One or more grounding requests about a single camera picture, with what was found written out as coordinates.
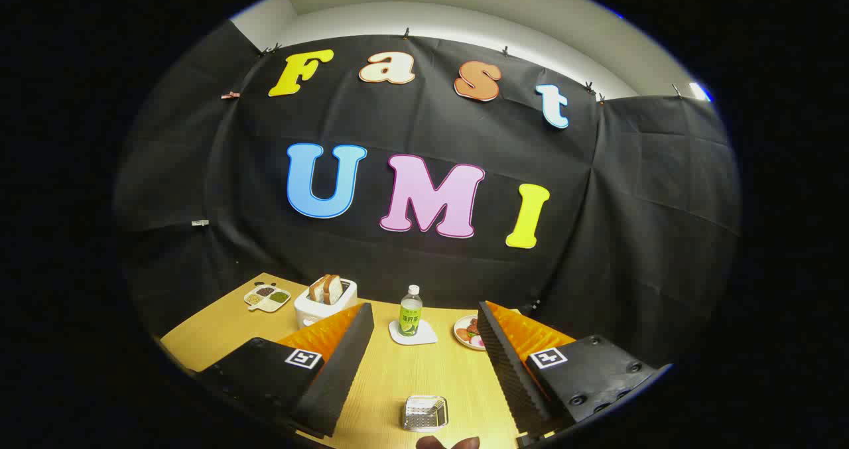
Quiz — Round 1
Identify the white coaster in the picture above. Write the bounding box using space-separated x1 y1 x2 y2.
389 319 438 346

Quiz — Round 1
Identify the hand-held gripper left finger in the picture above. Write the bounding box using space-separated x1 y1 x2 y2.
194 302 375 440

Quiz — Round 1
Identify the perforated metal tray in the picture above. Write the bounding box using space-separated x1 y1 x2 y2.
403 395 449 432

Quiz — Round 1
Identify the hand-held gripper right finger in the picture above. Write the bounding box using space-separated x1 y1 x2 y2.
476 300 672 444

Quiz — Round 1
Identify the white divided snack dish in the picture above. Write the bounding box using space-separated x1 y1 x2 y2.
243 281 292 313

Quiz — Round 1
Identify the green tea bottle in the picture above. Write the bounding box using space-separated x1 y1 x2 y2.
399 285 423 337

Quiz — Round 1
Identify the white toaster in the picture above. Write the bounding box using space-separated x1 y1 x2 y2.
294 278 358 328

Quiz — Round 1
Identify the white food plate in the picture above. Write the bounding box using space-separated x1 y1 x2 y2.
454 315 486 351

